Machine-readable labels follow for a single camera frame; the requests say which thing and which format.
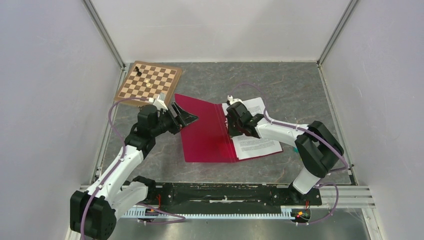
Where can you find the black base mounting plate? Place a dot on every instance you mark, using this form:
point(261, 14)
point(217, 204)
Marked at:
point(224, 198)

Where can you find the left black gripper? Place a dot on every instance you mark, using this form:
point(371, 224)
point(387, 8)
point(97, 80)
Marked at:
point(183, 118)

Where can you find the left aluminium frame post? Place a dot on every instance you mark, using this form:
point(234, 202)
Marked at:
point(95, 17)

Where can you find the wooden chessboard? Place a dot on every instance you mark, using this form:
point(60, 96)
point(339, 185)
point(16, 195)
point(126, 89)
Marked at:
point(163, 78)

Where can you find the aluminium frame post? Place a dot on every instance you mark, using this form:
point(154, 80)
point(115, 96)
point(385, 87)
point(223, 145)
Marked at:
point(95, 17)
point(337, 31)

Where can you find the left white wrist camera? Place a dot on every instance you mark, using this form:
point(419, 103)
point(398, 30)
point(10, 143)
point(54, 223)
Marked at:
point(159, 101)

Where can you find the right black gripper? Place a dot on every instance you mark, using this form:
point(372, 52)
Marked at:
point(232, 132)

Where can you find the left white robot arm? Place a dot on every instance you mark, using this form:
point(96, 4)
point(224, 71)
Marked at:
point(95, 211)

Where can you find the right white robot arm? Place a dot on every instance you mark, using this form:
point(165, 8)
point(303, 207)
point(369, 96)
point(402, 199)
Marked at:
point(317, 147)

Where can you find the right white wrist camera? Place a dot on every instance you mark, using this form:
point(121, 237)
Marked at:
point(233, 99)

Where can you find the red clip file folder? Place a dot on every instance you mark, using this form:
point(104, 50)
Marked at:
point(201, 139)

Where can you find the black chess piece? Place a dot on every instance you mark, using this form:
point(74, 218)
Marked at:
point(138, 72)

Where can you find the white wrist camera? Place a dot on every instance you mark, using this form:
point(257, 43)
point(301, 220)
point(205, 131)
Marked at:
point(233, 99)
point(159, 101)

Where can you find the white slotted cable duct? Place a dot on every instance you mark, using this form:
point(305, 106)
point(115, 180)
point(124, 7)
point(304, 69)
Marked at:
point(142, 213)

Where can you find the printed text paper sheet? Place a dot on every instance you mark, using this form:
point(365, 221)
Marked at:
point(241, 148)

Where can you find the right aluminium frame post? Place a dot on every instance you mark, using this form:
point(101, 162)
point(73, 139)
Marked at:
point(337, 31)

